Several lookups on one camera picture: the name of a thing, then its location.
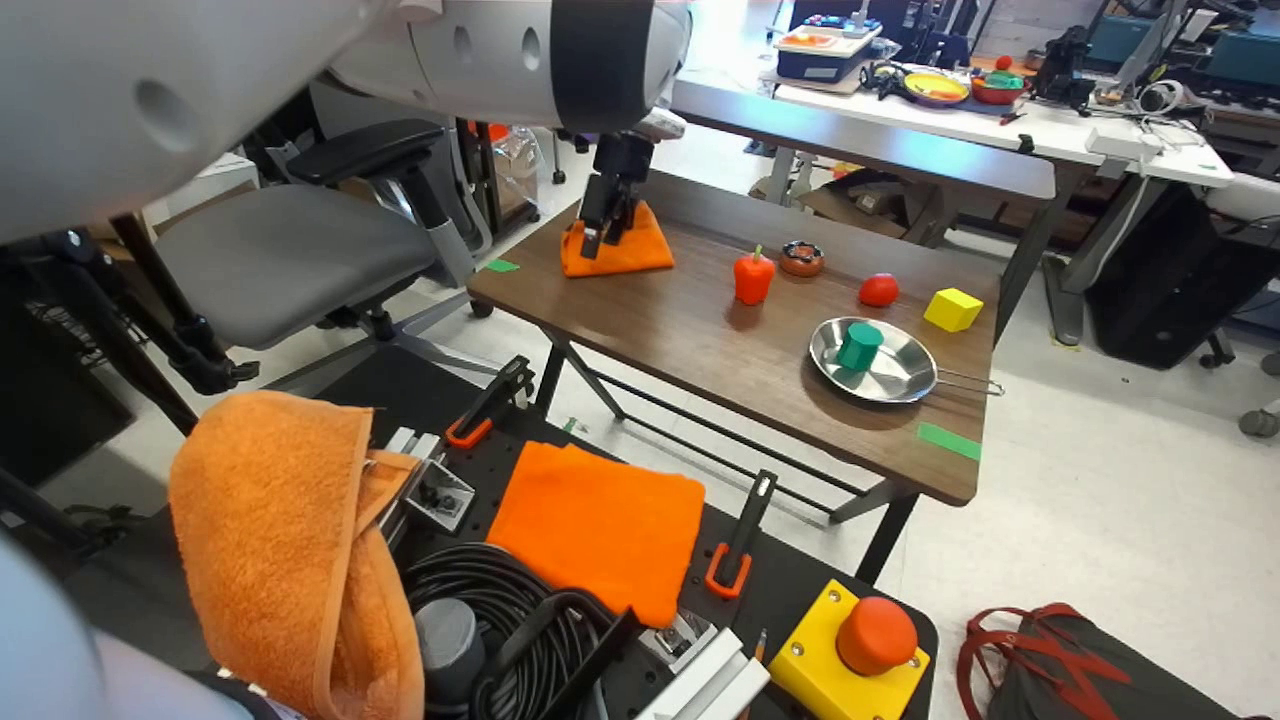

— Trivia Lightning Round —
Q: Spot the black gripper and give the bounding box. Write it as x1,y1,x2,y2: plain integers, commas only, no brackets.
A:
576,127,660,265

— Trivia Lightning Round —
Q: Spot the orange cloth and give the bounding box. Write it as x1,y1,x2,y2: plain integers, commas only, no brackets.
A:
555,198,680,283
483,438,706,633

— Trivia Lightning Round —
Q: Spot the folded orange cloth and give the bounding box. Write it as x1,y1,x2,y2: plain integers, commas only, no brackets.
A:
483,438,706,633

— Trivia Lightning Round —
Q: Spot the orange toy pepper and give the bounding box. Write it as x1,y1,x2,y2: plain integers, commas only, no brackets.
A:
727,246,780,313

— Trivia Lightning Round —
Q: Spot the small brown bowl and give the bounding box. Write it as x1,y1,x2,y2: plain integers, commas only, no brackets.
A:
777,237,830,283

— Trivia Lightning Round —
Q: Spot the green cup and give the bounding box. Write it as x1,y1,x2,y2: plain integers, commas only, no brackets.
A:
830,318,887,380

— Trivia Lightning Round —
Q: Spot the red toy tomato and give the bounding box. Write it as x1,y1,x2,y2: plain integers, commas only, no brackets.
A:
851,270,907,318

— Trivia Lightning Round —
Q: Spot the long dark top table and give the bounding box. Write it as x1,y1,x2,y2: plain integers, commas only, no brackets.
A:
660,71,1064,338

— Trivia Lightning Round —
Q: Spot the tray with orange items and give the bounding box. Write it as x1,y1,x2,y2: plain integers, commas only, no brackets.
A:
773,12,887,64

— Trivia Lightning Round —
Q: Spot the grey office chair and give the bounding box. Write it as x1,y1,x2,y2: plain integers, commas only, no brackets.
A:
103,118,490,395

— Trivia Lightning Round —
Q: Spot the silver metal bowl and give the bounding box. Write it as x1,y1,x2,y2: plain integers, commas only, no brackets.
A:
802,313,943,411

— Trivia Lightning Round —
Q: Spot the yellow cube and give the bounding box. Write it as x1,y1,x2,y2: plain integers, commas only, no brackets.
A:
920,283,987,342

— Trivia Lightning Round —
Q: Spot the yellow plate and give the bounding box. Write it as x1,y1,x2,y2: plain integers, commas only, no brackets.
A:
895,64,976,111

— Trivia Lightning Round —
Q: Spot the black base platform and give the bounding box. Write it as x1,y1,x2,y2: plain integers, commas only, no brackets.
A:
296,342,943,720

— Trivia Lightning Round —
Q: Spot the red bowl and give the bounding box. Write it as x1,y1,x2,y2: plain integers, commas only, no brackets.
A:
967,53,1035,110

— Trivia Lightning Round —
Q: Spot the grey cylinder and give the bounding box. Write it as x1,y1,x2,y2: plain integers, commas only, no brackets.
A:
412,592,490,700

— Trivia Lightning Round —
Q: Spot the short aluminium profile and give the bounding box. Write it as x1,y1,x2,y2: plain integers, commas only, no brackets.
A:
632,617,777,720

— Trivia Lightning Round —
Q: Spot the orange terry towel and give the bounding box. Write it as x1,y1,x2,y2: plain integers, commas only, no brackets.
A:
165,390,428,720

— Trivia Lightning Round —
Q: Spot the yellow emergency stop button box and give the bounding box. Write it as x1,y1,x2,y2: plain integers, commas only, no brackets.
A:
762,576,936,720

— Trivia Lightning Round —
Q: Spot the black rolling chair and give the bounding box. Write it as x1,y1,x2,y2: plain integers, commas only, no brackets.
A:
1081,178,1280,378

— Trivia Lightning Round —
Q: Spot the black red bag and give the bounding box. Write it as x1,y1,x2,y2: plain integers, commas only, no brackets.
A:
953,599,1247,720

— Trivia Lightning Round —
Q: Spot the black clamp orange handle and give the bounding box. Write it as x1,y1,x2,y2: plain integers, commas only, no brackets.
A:
438,354,538,458
700,465,780,606

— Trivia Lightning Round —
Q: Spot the black cable coil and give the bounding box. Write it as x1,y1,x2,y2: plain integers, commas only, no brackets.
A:
395,537,645,720

